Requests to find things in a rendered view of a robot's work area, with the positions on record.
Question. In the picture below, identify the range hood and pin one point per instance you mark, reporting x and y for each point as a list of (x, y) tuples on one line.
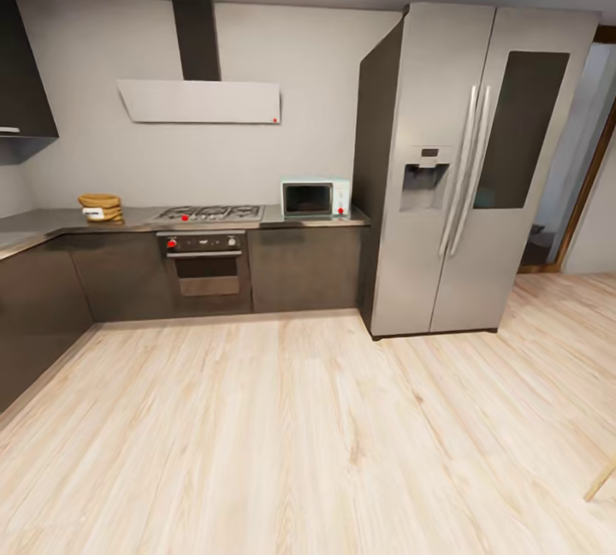
[(202, 95)]

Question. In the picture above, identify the oven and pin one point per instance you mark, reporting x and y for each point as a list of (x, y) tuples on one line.
[(209, 266)]

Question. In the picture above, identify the cabinet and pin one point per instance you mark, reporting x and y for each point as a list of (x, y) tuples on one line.
[(24, 107)]

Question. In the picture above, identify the burner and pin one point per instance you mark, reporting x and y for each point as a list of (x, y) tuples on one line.
[(221, 213)]

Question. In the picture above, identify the fridge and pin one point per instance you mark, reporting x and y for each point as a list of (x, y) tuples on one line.
[(460, 113)]

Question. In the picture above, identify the fixed window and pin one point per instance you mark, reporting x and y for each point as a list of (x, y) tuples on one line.
[(589, 128)]

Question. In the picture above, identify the microwave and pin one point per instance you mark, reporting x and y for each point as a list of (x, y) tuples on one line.
[(315, 196)]

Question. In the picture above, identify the popcorn bag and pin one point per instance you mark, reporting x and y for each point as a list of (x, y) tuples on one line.
[(101, 207)]

